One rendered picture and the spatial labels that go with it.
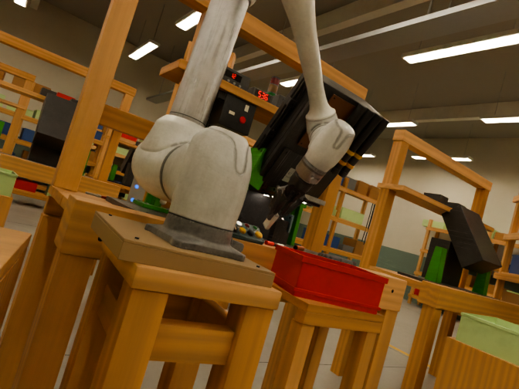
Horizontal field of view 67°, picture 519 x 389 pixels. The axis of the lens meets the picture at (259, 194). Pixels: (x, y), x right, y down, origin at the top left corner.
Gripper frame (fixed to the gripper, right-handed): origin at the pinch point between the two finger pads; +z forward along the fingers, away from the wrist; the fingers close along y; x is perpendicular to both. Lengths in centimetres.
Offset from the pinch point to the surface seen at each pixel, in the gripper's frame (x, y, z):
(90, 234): -8, -55, 16
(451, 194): 512, 895, 117
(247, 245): -4.5, -4.9, 10.1
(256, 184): 28.7, 6.8, 5.2
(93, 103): 66, -56, 16
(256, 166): 31.8, 3.9, -1.4
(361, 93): 103, 85, -38
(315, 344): -30.6, 26.6, 25.2
